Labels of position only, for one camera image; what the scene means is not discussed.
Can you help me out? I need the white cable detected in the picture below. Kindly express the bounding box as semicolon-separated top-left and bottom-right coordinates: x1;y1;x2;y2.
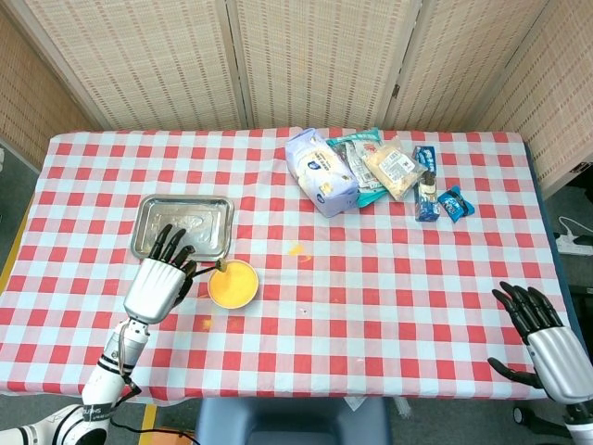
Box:
558;216;587;238

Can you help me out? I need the blue chair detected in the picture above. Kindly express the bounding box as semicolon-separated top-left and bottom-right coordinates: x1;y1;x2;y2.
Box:
194;397;393;445

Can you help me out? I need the light purple flour bag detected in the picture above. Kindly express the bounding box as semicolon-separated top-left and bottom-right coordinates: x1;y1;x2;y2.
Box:
284;128;360;219

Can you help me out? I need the blue cookie box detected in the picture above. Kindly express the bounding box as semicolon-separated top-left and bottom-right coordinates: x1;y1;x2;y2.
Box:
412;146;442;223

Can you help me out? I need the grey printed snack packet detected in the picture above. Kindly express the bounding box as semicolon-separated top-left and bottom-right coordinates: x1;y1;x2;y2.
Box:
340;140;374;191

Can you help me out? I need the beige bowl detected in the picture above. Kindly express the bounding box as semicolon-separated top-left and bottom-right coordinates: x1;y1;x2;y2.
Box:
207;259;259;311

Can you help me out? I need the white power strip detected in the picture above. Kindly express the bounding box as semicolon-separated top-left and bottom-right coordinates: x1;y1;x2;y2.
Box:
555;234;593;256

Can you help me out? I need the rectangular metal tray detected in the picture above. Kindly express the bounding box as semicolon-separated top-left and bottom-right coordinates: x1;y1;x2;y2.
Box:
130;194;235;261

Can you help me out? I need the red white checkered tablecloth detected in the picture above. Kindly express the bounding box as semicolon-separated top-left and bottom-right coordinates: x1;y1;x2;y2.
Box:
0;127;578;404

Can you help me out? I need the teal snack packet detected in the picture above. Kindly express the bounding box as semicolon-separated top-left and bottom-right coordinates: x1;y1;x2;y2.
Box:
325;128;388;209

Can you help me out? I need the metal spoon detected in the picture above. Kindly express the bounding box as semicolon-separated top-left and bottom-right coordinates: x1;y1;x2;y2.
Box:
194;260;228;279

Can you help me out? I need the black caster base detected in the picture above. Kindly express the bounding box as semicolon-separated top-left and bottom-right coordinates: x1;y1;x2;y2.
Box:
511;405;564;436

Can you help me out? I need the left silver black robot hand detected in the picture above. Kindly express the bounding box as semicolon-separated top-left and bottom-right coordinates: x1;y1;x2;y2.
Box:
122;223;199;324

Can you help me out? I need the clear bag of beige grains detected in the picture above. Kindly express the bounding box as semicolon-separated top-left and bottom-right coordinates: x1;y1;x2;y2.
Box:
361;136;427;202

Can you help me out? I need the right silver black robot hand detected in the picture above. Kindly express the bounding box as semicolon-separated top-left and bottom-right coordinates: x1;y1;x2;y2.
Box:
486;280;589;402

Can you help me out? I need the woven folding screen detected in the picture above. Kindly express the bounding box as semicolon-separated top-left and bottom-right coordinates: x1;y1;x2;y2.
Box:
0;0;593;198

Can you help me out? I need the black cable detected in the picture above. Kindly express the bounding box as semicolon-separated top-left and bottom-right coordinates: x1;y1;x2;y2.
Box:
108;384;196;440

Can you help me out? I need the small blue snack packet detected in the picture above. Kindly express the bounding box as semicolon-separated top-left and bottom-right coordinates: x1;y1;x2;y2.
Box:
437;184;476;223

